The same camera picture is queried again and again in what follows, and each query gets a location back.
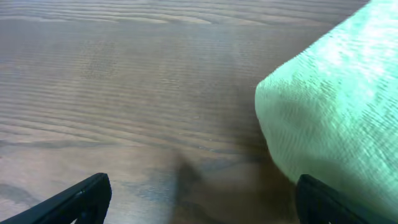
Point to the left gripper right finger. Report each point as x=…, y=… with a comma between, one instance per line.
x=317, y=203

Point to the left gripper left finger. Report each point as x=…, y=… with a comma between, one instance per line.
x=86, y=202

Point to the green cloth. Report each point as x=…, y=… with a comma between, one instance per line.
x=331, y=111

